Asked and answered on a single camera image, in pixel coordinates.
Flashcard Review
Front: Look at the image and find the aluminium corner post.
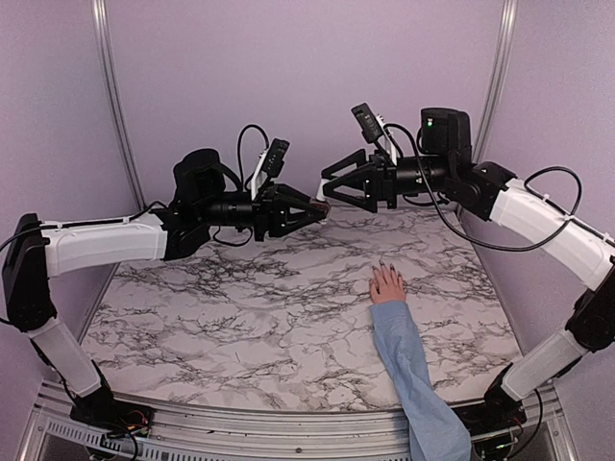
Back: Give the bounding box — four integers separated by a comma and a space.
91, 0, 146, 209
474, 0, 518, 162

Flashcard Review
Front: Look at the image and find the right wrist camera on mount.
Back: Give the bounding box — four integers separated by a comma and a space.
351, 103, 403, 166

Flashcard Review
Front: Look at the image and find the aluminium corner post right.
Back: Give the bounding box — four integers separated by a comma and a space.
474, 0, 518, 162

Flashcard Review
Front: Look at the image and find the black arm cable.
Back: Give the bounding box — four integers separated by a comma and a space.
237, 124, 270, 183
383, 123, 585, 254

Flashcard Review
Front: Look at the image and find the person's hand with painted nails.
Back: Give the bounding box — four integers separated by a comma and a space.
369, 261, 406, 304

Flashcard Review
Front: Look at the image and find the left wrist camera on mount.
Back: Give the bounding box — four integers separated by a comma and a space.
250, 138, 290, 201

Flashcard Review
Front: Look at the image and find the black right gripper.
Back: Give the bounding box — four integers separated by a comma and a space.
323, 147, 454, 212

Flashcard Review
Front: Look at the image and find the white nail polish cap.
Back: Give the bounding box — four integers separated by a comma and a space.
314, 179, 329, 202

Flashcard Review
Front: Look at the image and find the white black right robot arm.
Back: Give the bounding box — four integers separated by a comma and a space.
316, 104, 614, 430

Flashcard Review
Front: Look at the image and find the aluminium front frame rail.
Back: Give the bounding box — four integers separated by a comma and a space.
18, 378, 578, 461

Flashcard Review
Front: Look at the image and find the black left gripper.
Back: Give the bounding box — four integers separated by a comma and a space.
197, 181, 325, 241

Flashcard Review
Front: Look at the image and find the forearm in blue sleeve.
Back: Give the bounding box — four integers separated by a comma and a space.
370, 301, 472, 460

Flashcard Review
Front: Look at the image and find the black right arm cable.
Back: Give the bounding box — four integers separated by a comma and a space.
383, 123, 585, 254

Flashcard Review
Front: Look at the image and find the dark red nail polish bottle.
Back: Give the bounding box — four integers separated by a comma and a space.
310, 198, 332, 220

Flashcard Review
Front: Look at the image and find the aluminium corner post left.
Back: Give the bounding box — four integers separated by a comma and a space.
91, 0, 146, 209

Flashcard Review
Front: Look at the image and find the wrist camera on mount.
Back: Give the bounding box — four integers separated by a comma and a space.
351, 103, 403, 166
250, 138, 290, 201

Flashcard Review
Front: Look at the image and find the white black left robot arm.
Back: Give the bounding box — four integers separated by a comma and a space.
1, 148, 328, 427

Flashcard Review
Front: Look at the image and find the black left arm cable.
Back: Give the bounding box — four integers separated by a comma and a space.
237, 124, 270, 183

